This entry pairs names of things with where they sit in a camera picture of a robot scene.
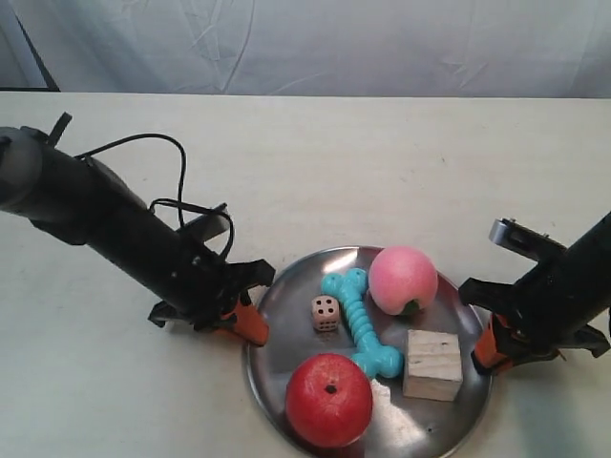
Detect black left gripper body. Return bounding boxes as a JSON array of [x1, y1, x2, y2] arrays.
[[147, 247, 278, 334]]

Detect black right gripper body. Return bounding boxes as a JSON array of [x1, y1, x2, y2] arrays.
[[458, 279, 610, 366]]

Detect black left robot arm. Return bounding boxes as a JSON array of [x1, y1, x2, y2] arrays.
[[1, 114, 276, 346]]

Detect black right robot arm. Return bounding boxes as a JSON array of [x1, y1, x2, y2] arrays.
[[458, 217, 610, 375]]

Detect pale wooden block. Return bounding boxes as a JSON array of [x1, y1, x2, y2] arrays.
[[403, 329, 463, 402]]

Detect wooden dice with dots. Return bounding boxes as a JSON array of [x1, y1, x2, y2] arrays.
[[311, 295, 341, 332]]

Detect red toy apple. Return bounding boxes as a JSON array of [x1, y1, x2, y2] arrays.
[[284, 353, 373, 448]]

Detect pink toy peach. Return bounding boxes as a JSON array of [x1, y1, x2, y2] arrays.
[[369, 245, 438, 316]]

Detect teal rubber bone toy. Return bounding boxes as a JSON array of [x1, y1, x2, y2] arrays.
[[321, 268, 404, 380]]

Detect white fabric backdrop curtain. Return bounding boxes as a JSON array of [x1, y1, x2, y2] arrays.
[[1, 1, 610, 98]]

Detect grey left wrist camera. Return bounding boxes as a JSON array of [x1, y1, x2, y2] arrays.
[[179, 215, 229, 243]]

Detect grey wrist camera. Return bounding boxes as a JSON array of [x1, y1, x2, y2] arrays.
[[179, 215, 229, 243], [489, 219, 566, 262]]

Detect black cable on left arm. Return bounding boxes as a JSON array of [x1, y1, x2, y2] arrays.
[[74, 134, 236, 261]]

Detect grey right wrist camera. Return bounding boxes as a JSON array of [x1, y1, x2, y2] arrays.
[[489, 219, 566, 262]]

